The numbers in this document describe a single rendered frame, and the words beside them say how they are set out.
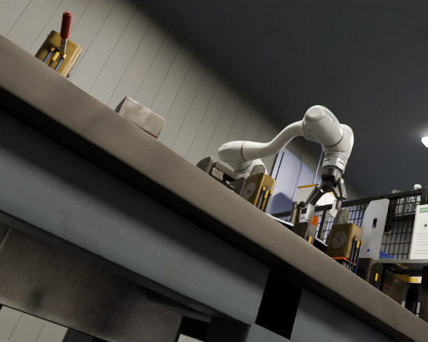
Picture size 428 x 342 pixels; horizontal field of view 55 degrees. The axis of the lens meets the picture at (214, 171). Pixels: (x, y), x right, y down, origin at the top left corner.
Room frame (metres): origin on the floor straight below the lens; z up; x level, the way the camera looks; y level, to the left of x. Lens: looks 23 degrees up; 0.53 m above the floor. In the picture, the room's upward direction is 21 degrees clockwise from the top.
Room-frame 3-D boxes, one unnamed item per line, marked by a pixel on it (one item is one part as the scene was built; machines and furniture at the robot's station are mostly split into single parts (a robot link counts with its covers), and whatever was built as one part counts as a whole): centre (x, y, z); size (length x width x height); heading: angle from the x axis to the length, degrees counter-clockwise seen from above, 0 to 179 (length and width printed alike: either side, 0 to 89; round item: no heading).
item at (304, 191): (4.53, -1.31, 2.58); 0.44 x 0.37 x 0.25; 122
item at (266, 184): (1.11, -0.15, 0.87); 0.12 x 0.07 x 0.35; 23
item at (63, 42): (0.79, 0.42, 1.03); 0.13 x 0.02 x 0.10; 3
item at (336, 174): (1.45, -0.45, 1.29); 0.08 x 0.07 x 0.09; 23
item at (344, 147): (1.44, -0.44, 1.47); 0.13 x 0.11 x 0.16; 134
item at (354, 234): (1.22, -0.48, 0.87); 0.12 x 0.07 x 0.35; 23
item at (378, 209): (1.54, -0.69, 1.17); 0.12 x 0.01 x 0.34; 23
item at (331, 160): (1.45, -0.45, 1.36); 0.09 x 0.09 x 0.06
